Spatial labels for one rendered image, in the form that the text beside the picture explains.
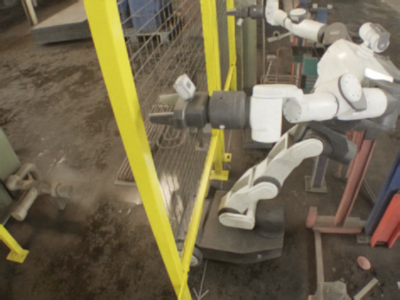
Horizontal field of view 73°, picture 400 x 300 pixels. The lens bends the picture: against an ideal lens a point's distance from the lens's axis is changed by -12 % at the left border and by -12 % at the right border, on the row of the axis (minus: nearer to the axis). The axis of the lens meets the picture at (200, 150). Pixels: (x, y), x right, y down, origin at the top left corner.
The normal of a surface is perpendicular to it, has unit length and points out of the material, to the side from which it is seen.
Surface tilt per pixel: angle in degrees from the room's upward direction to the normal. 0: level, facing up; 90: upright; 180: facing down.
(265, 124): 67
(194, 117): 90
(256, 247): 0
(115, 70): 90
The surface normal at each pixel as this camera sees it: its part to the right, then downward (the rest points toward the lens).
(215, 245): -0.09, -0.76
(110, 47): -0.18, 0.65
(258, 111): -0.21, 0.30
